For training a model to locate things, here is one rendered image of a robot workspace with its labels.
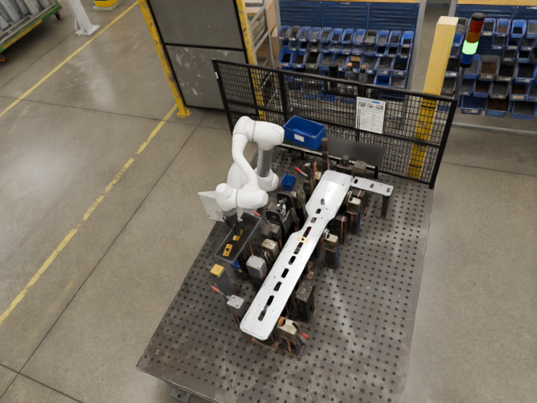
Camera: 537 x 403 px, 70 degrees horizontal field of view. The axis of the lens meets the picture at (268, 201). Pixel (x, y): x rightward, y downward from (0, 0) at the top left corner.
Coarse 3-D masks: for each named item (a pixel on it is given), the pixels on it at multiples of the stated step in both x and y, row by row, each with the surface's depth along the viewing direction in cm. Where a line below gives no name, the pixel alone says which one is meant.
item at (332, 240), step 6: (330, 234) 252; (324, 240) 252; (330, 240) 249; (336, 240) 249; (324, 246) 257; (330, 246) 255; (336, 246) 253; (330, 252) 260; (336, 252) 258; (324, 258) 269; (330, 258) 266; (336, 258) 268; (324, 264) 276; (330, 264) 271; (336, 264) 273
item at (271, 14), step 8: (248, 0) 504; (256, 0) 501; (272, 0) 494; (248, 8) 489; (256, 8) 486; (272, 8) 496; (264, 16) 478; (272, 16) 500; (264, 24) 486; (272, 24) 505; (272, 32) 502; (264, 40) 548; (272, 40) 499; (264, 48) 540; (272, 48) 507; (264, 56) 525; (272, 56) 524; (272, 80) 546
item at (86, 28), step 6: (66, 0) 714; (72, 0) 713; (78, 0) 724; (72, 6) 724; (78, 6) 727; (78, 12) 729; (84, 12) 740; (78, 18) 741; (84, 18) 743; (84, 24) 747; (90, 24) 759; (96, 24) 765; (78, 30) 766; (84, 30) 757; (90, 30) 758
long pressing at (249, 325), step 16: (336, 176) 290; (320, 192) 282; (336, 192) 280; (320, 208) 273; (336, 208) 271; (304, 224) 265; (320, 224) 264; (288, 240) 258; (288, 256) 251; (304, 256) 249; (272, 272) 245; (288, 272) 243; (272, 288) 238; (288, 288) 236; (256, 304) 232; (272, 304) 231; (256, 320) 226; (272, 320) 224; (256, 336) 220
